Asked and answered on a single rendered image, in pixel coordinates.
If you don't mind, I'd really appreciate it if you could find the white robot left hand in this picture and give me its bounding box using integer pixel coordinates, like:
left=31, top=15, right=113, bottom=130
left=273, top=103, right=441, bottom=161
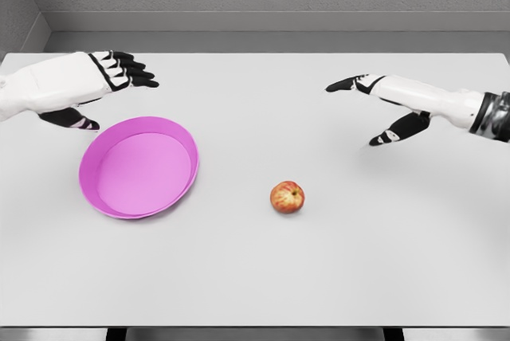
left=24, top=50, right=161, bottom=131

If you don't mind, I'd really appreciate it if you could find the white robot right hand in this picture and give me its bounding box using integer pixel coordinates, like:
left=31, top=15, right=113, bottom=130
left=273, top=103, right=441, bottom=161
left=325, top=74, right=450, bottom=147

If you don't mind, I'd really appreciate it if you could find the red yellow apple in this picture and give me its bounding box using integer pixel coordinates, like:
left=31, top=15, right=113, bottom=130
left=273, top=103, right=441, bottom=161
left=269, top=180, right=307, bottom=214

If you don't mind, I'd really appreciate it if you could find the pink round plate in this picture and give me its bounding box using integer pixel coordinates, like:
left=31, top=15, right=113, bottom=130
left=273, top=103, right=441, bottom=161
left=78, top=116, right=200, bottom=221

